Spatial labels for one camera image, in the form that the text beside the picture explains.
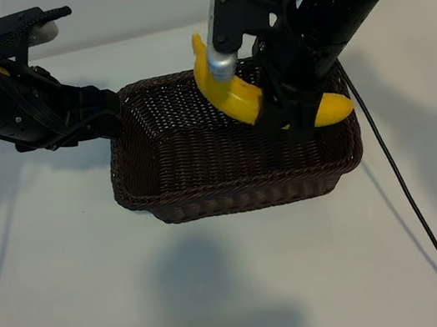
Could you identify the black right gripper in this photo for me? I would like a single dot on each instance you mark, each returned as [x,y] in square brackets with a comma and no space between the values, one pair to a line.
[286,67]

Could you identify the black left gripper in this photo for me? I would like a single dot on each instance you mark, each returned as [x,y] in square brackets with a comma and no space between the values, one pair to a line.
[19,114]

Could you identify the yellow banana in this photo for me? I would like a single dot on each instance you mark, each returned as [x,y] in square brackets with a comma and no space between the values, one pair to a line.
[228,98]

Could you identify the brown wicker basket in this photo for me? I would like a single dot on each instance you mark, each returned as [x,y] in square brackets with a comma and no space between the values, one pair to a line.
[222,162]

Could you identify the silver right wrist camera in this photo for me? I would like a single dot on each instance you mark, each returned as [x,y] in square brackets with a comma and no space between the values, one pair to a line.
[220,65]

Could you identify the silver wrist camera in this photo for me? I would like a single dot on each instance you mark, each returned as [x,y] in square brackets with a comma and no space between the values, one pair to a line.
[220,65]
[45,33]

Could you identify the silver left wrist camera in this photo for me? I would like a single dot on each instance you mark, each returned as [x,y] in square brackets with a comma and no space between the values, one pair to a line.
[45,33]

